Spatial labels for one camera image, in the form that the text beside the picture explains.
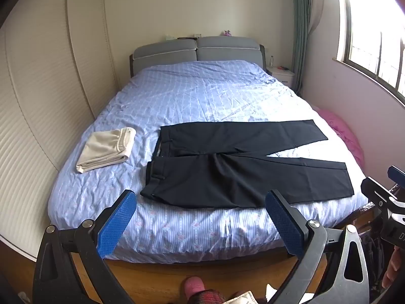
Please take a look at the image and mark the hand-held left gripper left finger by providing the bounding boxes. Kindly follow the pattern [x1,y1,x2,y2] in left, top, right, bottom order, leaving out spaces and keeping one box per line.
[32,189,137,304]

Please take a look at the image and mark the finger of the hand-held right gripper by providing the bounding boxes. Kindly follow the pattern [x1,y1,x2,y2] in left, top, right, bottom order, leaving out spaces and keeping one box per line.
[361,177,401,211]
[388,165,405,186]

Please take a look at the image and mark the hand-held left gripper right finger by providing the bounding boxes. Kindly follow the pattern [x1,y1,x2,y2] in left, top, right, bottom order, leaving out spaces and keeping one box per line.
[265,189,371,304]

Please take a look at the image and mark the black pants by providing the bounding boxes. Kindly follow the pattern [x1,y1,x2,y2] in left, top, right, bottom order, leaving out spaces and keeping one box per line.
[140,119,355,210]

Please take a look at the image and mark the folded beige pants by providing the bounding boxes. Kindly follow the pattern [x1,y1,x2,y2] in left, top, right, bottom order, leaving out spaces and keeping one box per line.
[75,127,137,174]

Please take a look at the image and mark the person's right hand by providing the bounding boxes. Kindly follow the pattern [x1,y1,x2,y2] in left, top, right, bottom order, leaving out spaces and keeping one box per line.
[381,247,405,289]

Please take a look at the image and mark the dark bag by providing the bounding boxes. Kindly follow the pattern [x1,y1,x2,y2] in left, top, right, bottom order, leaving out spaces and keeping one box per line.
[361,233,385,289]

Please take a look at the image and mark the pink blanket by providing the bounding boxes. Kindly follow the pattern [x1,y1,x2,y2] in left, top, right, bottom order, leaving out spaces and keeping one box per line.
[312,106,365,169]

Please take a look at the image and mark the white quilted cloth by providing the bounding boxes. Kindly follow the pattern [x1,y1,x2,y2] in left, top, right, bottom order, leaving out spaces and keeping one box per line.
[226,291,257,304]

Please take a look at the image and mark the pink slipper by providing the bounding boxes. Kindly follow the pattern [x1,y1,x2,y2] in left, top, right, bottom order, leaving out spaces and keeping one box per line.
[184,276,206,301]

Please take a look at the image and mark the white ribbed wardrobe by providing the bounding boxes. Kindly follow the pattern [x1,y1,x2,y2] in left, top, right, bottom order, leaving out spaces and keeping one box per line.
[0,0,119,262]

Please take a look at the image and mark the white nightstand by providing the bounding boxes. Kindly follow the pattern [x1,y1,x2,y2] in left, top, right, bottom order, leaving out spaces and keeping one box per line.
[265,66,296,87]

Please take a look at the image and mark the bed with blue striped sheet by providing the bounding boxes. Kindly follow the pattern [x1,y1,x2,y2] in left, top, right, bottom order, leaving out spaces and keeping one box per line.
[48,45,375,265]

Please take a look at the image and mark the grey headboard cushion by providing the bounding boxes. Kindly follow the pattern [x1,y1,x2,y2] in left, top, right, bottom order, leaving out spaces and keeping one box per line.
[132,39,198,77]
[196,36,262,68]

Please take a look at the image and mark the green curtain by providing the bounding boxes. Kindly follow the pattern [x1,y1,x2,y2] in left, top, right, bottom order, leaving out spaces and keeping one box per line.
[290,0,325,94]

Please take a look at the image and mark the window with dark frame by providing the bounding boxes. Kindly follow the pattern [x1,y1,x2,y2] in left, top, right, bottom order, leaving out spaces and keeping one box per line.
[332,0,405,106]

